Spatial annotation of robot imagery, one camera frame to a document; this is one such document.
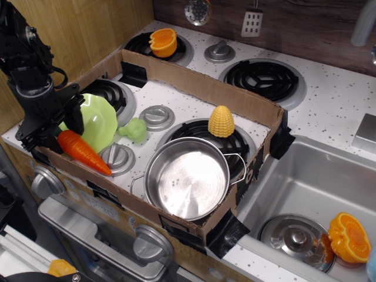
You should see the grey stove knob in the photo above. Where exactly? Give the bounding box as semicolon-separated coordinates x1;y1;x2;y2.
99;143;136;176
204;40;236;63
139;105;175;132

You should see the black front right burner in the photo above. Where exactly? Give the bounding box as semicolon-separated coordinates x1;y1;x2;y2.
156;118;256;182

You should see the light green plastic plate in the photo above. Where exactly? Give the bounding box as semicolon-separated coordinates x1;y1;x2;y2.
58;93;118;154

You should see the green toy broccoli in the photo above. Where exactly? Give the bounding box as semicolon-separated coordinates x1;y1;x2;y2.
117;117;147;143

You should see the steel pot lid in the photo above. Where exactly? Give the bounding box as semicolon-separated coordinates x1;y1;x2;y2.
257;214;335;273

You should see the grey stove knob centre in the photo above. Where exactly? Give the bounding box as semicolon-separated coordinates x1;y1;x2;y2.
139;105;175;132

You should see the stainless steel sink basin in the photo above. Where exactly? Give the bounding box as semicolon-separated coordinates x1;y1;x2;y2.
236;135;376;282

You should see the yellow toy corn cob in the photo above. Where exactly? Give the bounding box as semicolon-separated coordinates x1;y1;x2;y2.
208;105;235;138

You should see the orange object bottom left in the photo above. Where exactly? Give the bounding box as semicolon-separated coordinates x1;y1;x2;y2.
47;259;77;277

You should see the black back right burner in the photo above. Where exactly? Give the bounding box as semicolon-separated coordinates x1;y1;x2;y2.
219;59;307;110

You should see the grey stove knob front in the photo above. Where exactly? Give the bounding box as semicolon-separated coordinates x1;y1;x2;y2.
99;143;136;176

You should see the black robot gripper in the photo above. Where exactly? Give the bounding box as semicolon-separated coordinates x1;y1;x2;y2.
14;79;84;155

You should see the brown cardboard fence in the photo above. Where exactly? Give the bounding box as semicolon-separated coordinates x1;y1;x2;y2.
36;50;293;258

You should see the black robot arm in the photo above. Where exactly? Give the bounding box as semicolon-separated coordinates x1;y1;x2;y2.
1;1;84;154

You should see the silver oven door handle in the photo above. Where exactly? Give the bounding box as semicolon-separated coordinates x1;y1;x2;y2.
38;197;176;281

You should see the stainless steel pot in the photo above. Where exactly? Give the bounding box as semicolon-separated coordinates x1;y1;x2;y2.
141;137;234;222

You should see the grey oven knob right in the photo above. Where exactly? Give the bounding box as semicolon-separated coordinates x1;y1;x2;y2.
133;224;174;264

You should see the grey stove knob back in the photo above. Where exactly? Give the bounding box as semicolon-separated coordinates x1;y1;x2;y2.
204;40;236;63

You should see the orange pepper half in sink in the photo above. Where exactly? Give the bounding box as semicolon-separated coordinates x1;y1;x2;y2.
328;212;371;264

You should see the grey oven knob left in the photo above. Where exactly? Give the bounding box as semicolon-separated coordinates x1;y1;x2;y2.
31;166;66;199

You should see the orange toy carrot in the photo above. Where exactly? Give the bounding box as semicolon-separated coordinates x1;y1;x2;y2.
56;130;112;176

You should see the black front left burner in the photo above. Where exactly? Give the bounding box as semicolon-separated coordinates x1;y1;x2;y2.
81;79;136;127

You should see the black burner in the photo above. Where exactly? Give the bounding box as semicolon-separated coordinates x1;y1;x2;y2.
156;118;256;182
124;32;194;67
81;79;136;127
219;59;307;110

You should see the hanging steel strainer ladle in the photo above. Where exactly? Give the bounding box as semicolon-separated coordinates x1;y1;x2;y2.
184;0;211;26

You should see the hanging steel slotted spatula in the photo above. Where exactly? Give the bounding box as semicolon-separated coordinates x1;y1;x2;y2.
241;1;263;38

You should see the grey oven knob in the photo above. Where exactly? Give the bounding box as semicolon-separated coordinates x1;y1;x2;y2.
133;224;174;264
31;166;66;199

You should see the orange pepper half on stove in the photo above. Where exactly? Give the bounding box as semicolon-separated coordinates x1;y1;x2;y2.
149;28;177;58

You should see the silver faucet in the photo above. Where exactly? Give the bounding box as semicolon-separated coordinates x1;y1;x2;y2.
351;0;375;47

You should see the black back left burner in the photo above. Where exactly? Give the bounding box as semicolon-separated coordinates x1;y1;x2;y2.
124;32;194;67

